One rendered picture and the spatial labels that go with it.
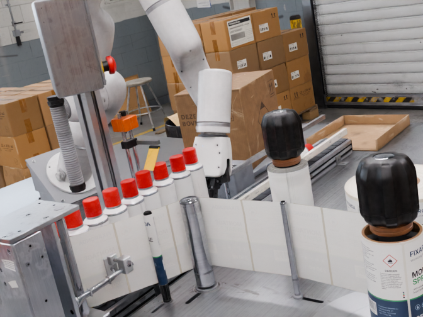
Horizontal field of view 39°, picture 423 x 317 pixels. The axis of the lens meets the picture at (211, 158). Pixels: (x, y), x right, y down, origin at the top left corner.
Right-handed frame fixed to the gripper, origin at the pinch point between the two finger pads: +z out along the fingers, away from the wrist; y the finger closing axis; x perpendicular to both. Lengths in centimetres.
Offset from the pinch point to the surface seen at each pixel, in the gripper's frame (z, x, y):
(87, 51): -30, -41, 0
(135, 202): -0.2, -28.5, 2.5
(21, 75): -90, 280, -499
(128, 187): -3.3, -29.7, 1.5
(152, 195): -1.4, -23.3, 2.1
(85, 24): -35, -42, 1
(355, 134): -19, 86, -2
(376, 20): -138, 409, -137
